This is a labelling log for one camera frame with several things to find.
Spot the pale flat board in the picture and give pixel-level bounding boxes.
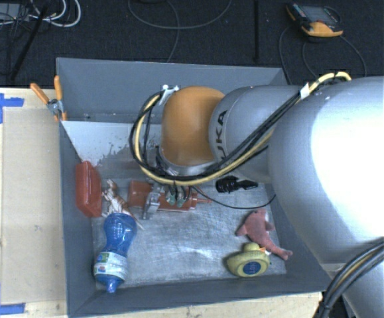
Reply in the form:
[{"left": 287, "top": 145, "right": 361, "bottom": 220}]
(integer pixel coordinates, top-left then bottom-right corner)
[{"left": 0, "top": 107, "right": 67, "bottom": 304}]

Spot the blue plastic bottle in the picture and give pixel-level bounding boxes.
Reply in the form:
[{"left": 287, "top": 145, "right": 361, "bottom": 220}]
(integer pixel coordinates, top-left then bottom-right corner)
[{"left": 93, "top": 212, "right": 138, "bottom": 293}]

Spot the brown and white toy dinosaur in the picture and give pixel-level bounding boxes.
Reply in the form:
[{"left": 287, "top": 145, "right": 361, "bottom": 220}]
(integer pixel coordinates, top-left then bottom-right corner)
[{"left": 101, "top": 178, "right": 145, "bottom": 231}]

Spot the pink plush toy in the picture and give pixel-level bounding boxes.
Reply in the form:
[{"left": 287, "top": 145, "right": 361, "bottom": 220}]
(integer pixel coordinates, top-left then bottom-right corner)
[{"left": 235, "top": 208, "right": 294, "bottom": 261}]

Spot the red-brown flat block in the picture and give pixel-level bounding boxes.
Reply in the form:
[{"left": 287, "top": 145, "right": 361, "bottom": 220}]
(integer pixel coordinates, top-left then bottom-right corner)
[{"left": 75, "top": 160, "right": 103, "bottom": 218}]

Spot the yellow rubber duck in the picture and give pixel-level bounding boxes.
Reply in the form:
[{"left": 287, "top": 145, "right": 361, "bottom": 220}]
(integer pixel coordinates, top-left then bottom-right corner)
[{"left": 224, "top": 242, "right": 273, "bottom": 278}]

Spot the red-brown spray bottle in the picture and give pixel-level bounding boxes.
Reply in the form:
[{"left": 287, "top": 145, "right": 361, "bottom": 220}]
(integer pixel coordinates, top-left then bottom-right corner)
[{"left": 126, "top": 180, "right": 213, "bottom": 212}]

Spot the grey metal bin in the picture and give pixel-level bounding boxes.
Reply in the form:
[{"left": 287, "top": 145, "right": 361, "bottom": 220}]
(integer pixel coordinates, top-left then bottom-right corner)
[{"left": 55, "top": 57, "right": 332, "bottom": 318}]

